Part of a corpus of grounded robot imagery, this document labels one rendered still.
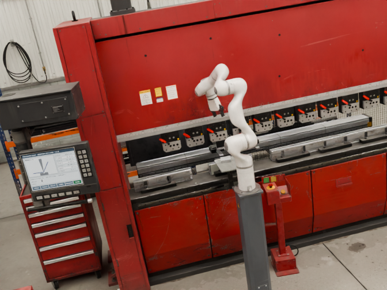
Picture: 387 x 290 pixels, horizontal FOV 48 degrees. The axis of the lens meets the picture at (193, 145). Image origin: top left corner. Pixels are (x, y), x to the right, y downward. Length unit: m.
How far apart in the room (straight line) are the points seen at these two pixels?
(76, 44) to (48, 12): 4.53
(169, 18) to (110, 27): 0.44
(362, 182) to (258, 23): 1.73
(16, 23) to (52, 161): 5.01
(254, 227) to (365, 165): 1.38
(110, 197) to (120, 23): 1.33
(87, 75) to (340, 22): 2.06
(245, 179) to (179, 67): 1.03
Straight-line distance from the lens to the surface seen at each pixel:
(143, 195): 3.63
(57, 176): 3.00
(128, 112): 3.48
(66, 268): 4.25
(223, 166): 3.60
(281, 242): 3.92
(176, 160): 3.94
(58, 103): 2.85
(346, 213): 4.33
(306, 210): 4.10
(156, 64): 3.43
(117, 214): 3.56
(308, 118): 3.89
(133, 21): 3.36
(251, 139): 3.00
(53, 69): 7.79
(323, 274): 3.98
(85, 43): 3.18
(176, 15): 3.40
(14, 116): 2.96
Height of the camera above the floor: 2.44
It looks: 20 degrees down
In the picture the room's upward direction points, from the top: 9 degrees counter-clockwise
